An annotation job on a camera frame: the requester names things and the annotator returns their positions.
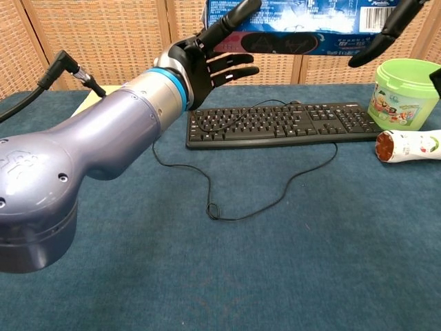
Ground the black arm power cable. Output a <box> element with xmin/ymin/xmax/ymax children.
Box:
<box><xmin>0</xmin><ymin>50</ymin><xmax>107</xmax><ymax>123</ymax></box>

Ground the black computer keyboard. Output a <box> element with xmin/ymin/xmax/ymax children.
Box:
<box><xmin>185</xmin><ymin>101</ymin><xmax>389</xmax><ymax>151</ymax></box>

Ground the cream paper folder stack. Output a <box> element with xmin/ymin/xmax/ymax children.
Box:
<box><xmin>70</xmin><ymin>84</ymin><xmax>120</xmax><ymax>119</ymax></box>

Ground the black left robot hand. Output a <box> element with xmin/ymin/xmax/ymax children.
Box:
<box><xmin>152</xmin><ymin>0</ymin><xmax>263</xmax><ymax>112</ymax></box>

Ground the woven wooden folding screen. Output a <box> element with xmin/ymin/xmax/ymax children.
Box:
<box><xmin>0</xmin><ymin>0</ymin><xmax>441</xmax><ymax>100</ymax></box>

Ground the blue table cloth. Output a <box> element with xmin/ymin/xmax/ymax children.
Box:
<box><xmin>0</xmin><ymin>82</ymin><xmax>441</xmax><ymax>331</ymax></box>

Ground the white printed snack tube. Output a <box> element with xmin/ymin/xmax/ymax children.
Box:
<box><xmin>373</xmin><ymin>128</ymin><xmax>441</xmax><ymax>165</ymax></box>

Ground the blue cookie box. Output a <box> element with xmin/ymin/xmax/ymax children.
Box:
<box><xmin>201</xmin><ymin>0</ymin><xmax>398</xmax><ymax>57</ymax></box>

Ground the black keyboard cable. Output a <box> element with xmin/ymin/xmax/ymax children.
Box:
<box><xmin>152</xmin><ymin>99</ymin><xmax>339</xmax><ymax>222</ymax></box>

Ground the green plastic bucket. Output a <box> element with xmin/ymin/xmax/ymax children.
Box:
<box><xmin>366</xmin><ymin>58</ymin><xmax>441</xmax><ymax>132</ymax></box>

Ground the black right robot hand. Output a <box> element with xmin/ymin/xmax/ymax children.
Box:
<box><xmin>348</xmin><ymin>0</ymin><xmax>441</xmax><ymax>99</ymax></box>

